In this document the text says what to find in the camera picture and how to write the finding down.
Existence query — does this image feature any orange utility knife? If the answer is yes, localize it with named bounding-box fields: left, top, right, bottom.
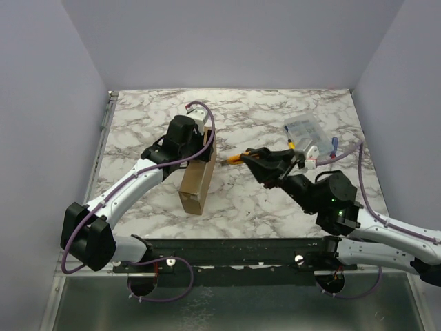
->
left=220, top=154, right=243, bottom=166

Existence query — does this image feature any clear plastic parts box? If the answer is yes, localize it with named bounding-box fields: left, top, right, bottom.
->
left=283, top=114, right=334, bottom=157

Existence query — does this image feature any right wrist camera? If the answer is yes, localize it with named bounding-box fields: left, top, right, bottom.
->
left=294, top=139, right=319, bottom=171

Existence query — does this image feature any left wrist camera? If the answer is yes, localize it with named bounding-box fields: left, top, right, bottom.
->
left=185, top=103, right=209, bottom=127

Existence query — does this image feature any brown cardboard express box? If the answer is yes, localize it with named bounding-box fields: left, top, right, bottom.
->
left=178, top=138, right=217, bottom=215

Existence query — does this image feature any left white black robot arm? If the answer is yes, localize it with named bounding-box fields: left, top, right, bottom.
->
left=60, top=108, right=214, bottom=272

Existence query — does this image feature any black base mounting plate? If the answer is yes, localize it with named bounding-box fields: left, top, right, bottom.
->
left=113, top=234, right=359, bottom=287

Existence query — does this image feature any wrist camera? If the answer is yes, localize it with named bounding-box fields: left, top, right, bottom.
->
left=185, top=103, right=209, bottom=127
left=294, top=139, right=319, bottom=171

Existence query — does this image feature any aluminium frame rail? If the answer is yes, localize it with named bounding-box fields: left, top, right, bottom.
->
left=54, top=257, right=116, bottom=277

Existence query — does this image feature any yellow screwdriver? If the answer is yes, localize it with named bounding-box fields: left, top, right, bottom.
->
left=287, top=139, right=295, bottom=149

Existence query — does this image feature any blue red screwdriver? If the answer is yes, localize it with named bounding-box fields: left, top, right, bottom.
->
left=329, top=137, right=338, bottom=159

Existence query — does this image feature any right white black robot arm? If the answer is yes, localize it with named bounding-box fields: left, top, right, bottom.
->
left=239, top=146, right=440, bottom=286

